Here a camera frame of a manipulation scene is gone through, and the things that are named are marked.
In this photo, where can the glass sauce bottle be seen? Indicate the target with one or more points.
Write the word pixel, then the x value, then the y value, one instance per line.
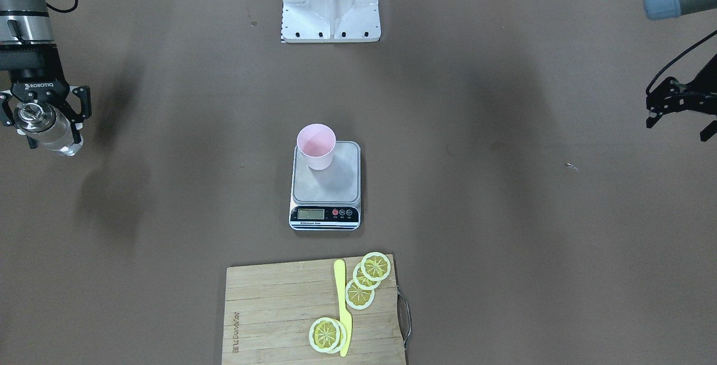
pixel 44 126

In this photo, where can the digital kitchen scale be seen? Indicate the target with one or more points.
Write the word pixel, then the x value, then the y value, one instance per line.
pixel 328 199

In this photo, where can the yellow plastic knife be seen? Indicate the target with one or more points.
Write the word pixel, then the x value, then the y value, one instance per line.
pixel 346 319

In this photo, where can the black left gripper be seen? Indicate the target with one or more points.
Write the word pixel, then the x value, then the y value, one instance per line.
pixel 666 98

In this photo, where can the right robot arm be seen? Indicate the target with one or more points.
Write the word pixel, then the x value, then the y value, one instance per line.
pixel 28 22

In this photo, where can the bamboo cutting board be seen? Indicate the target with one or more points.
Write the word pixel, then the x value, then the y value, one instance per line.
pixel 269 309

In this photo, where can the lemon slice middle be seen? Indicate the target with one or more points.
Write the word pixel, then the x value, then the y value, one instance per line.
pixel 362 281

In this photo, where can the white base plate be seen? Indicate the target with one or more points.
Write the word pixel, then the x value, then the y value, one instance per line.
pixel 330 21

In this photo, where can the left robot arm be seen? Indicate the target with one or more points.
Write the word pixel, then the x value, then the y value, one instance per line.
pixel 663 9

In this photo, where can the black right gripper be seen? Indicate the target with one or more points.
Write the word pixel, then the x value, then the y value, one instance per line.
pixel 31 71

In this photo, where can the pink plastic cup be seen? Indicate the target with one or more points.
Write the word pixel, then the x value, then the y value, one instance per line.
pixel 316 142

